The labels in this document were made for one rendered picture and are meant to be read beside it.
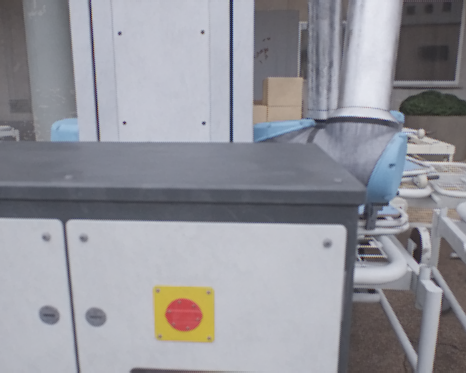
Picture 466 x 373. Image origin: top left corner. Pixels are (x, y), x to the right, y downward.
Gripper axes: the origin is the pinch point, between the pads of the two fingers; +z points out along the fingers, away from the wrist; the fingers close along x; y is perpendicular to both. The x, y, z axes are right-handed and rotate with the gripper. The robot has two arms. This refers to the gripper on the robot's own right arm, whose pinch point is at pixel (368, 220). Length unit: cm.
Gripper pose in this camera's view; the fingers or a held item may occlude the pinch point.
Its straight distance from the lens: 133.0
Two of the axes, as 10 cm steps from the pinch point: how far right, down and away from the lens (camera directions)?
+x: -0.1, -4.3, 9.0
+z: -0.1, 9.0, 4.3
